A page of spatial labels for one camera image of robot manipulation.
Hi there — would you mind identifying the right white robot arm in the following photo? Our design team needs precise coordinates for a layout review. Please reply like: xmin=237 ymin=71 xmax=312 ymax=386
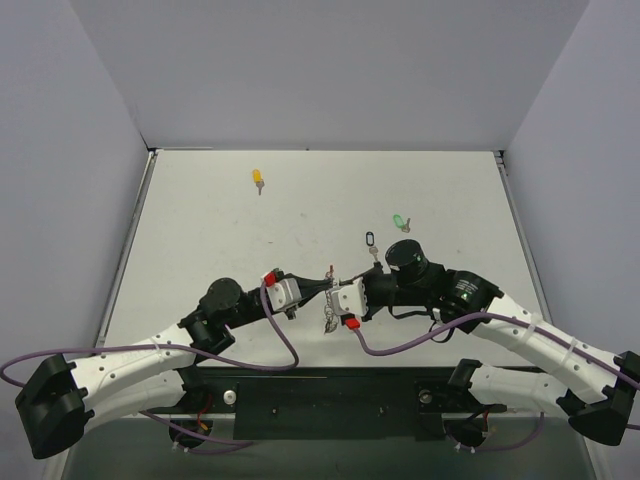
xmin=358 ymin=240 xmax=639 ymax=446

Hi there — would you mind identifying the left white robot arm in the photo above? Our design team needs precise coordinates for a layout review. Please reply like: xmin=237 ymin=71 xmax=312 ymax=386
xmin=15 ymin=270 xmax=333 ymax=460

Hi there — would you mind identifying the black tag key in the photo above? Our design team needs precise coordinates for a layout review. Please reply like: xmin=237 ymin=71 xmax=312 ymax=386
xmin=365 ymin=231 xmax=379 ymax=264

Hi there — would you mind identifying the green tag key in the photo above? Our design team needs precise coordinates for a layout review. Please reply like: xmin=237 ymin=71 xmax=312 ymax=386
xmin=393 ymin=214 xmax=411 ymax=233

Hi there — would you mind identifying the yellow tag key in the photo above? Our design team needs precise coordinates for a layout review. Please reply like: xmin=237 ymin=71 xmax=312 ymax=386
xmin=252 ymin=169 xmax=265 ymax=195

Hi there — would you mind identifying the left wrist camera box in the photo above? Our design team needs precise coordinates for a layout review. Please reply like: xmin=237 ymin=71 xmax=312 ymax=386
xmin=263 ymin=270 xmax=302 ymax=320

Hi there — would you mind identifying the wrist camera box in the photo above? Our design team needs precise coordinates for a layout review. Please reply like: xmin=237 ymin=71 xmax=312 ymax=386
xmin=263 ymin=270 xmax=302 ymax=320
xmin=329 ymin=278 xmax=369 ymax=330

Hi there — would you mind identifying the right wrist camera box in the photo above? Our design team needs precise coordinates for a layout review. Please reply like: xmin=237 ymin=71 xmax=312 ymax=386
xmin=329 ymin=278 xmax=369 ymax=330

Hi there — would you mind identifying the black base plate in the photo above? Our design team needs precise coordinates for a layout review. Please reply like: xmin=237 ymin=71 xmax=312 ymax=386
xmin=163 ymin=367 xmax=500 ymax=441

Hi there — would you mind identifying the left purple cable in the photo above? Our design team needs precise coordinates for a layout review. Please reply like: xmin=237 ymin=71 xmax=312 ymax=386
xmin=0 ymin=284 xmax=300 ymax=456

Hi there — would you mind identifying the purple cable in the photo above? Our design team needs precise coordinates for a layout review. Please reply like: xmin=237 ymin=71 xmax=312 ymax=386
xmin=0 ymin=284 xmax=300 ymax=456
xmin=355 ymin=312 xmax=640 ymax=454

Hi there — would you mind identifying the aluminium frame rail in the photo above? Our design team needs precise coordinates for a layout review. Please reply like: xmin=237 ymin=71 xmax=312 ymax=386
xmin=59 ymin=374 xmax=599 ymax=426

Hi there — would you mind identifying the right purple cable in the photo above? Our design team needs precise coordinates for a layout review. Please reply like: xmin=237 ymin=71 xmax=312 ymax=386
xmin=355 ymin=312 xmax=640 ymax=454

